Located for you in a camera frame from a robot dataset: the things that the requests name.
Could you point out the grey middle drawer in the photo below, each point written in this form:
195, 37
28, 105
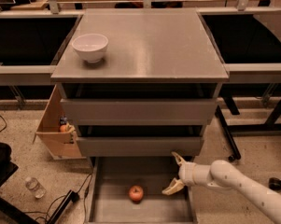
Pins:
139, 146

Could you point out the cardboard box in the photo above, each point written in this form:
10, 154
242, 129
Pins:
61, 146

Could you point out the clear plastic water bottle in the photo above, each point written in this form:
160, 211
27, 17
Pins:
35, 187

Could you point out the black chair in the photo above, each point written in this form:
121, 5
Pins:
7, 169

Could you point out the white ceramic bowl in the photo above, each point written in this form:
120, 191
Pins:
90, 48

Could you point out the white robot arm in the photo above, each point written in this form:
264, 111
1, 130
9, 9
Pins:
223, 176

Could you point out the black power strip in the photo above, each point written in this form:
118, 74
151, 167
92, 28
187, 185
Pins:
70, 197

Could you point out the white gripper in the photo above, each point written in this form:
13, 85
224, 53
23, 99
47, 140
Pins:
187, 174

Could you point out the grey drawer cabinet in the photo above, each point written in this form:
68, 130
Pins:
167, 45

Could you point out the grey open bottom drawer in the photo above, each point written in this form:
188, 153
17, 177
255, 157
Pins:
108, 200

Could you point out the black table leg with caster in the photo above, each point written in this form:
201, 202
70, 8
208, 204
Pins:
235, 151

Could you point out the small orange fruit in box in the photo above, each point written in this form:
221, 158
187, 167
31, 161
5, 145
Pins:
63, 128

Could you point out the grey top drawer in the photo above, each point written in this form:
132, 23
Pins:
139, 112

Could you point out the black caster wheel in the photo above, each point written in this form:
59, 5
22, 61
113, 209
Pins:
274, 183

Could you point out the red apple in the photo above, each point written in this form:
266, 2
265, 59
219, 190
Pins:
136, 193

